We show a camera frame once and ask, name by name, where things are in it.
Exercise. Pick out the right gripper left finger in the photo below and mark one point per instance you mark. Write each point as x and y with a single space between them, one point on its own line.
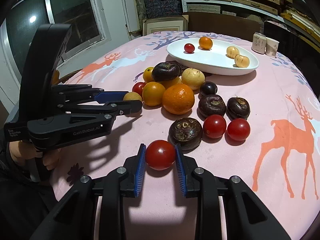
90 202

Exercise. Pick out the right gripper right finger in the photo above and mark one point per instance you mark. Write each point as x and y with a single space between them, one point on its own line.
246 216

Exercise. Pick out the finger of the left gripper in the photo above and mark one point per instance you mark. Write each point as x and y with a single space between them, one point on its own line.
110 96
122 107

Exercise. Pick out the small brown yellow fruit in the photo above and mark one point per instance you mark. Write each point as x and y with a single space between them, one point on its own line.
130 96

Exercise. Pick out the large orange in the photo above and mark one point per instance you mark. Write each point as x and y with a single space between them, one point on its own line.
178 99

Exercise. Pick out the red tomato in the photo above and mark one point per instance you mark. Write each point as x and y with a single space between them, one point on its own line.
160 155
214 126
238 129
138 88
189 48

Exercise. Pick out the dark water chestnut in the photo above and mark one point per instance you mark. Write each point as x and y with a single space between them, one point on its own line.
211 105
238 107
187 132

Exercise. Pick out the pale yellow striped fruit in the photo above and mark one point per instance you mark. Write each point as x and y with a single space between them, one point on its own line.
241 61

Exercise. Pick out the yellow apple-like fruit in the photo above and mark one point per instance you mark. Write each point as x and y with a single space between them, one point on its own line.
147 75

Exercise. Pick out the left hand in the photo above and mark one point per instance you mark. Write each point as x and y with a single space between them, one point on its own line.
22 151

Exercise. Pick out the hidden yellow orange fruit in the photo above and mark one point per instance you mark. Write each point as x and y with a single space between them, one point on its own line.
170 83

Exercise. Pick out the large dark purple fruit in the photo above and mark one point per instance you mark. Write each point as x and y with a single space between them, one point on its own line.
166 71

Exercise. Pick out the pale yellow pear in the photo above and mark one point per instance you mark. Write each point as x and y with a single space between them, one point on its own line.
192 77

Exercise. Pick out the small dark plum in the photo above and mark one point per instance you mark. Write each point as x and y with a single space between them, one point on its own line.
208 88

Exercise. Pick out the window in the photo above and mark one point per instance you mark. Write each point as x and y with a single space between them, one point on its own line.
85 16

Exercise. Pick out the cardboard box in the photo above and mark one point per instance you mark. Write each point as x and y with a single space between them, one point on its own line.
171 23

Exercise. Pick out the small orange on plate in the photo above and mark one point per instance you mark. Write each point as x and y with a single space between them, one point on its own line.
205 43

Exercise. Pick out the pink deer tablecloth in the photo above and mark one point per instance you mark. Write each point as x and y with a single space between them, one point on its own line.
279 160

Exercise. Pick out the white oval plate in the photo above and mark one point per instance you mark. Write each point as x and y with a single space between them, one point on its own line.
214 61

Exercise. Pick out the pale yellow fruit on plate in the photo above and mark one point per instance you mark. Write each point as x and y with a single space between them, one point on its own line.
232 51

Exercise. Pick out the patterned can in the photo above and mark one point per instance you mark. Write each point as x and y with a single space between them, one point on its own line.
259 43

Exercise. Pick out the patterned paper cup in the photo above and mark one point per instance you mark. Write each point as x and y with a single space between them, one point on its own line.
271 47

